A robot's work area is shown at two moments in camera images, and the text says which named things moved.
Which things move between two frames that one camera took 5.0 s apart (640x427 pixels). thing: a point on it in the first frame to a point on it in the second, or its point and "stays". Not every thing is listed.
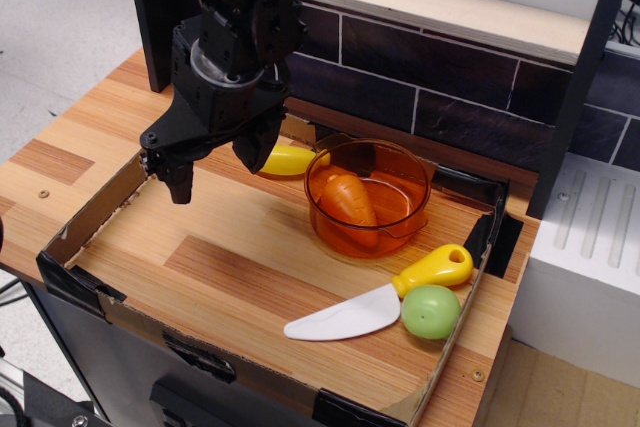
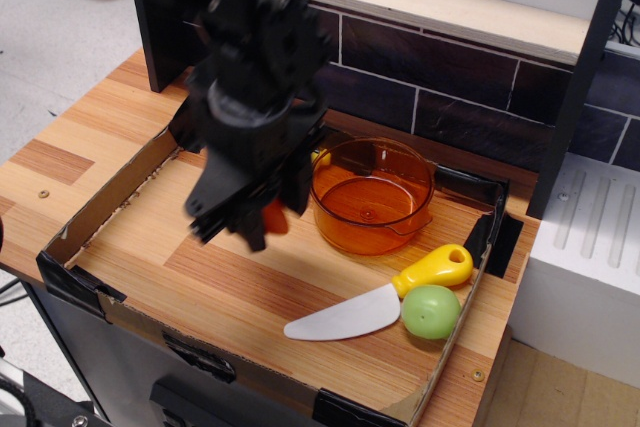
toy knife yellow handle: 449,266 stays
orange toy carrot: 345,202 to 274,219
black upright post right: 581,81 stays
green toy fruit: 431,312 stays
